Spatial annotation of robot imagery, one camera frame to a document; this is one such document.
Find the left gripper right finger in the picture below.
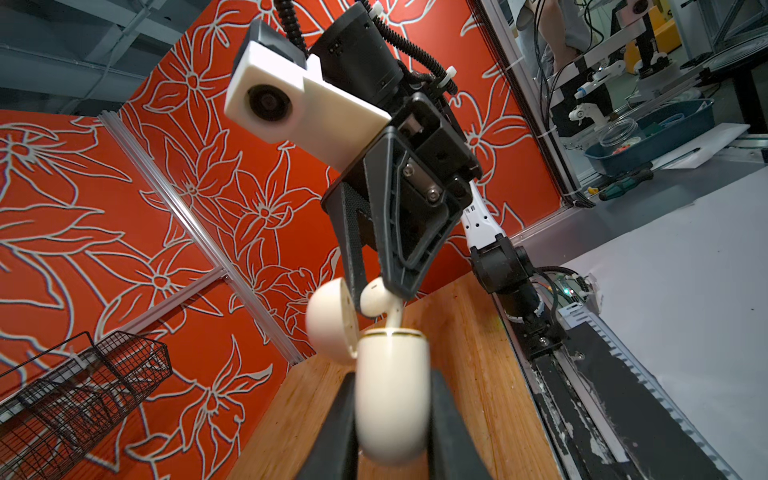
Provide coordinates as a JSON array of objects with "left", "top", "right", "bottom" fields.
[{"left": 427, "top": 369, "right": 492, "bottom": 480}]

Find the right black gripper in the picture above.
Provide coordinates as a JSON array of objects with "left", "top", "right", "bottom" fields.
[{"left": 321, "top": 92, "right": 482, "bottom": 313}]

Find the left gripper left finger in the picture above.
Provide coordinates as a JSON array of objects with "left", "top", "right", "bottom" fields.
[{"left": 295, "top": 372, "right": 359, "bottom": 480}]

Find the white wireless earbud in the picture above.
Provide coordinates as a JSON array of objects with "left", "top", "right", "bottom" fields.
[{"left": 360, "top": 277, "right": 405, "bottom": 328}]

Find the white earbud charging case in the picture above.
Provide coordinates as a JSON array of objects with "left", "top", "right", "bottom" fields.
[{"left": 306, "top": 278, "right": 431, "bottom": 466}]

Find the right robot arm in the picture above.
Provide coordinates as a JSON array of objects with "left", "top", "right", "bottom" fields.
[{"left": 277, "top": 1, "right": 567, "bottom": 362}]

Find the small green circuit board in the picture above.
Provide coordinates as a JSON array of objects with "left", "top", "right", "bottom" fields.
[{"left": 540, "top": 266, "right": 603, "bottom": 314}]

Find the person in background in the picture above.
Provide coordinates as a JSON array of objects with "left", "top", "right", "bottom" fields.
[{"left": 508, "top": 0, "right": 593, "bottom": 78}]

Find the clear glass jar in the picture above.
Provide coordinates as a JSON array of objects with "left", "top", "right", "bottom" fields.
[{"left": 599, "top": 118, "right": 646, "bottom": 154}]

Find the teal plastic tray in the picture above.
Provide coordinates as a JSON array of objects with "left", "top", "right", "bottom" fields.
[{"left": 585, "top": 99, "right": 715, "bottom": 177}]

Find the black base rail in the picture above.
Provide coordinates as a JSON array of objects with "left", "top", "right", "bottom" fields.
[{"left": 501, "top": 303, "right": 739, "bottom": 479}]

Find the green handled screwdriver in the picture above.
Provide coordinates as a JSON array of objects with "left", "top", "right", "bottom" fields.
[{"left": 588, "top": 147, "right": 708, "bottom": 201}]

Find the black wire wall basket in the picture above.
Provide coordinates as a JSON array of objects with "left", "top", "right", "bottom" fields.
[{"left": 1, "top": 331, "right": 172, "bottom": 479}]

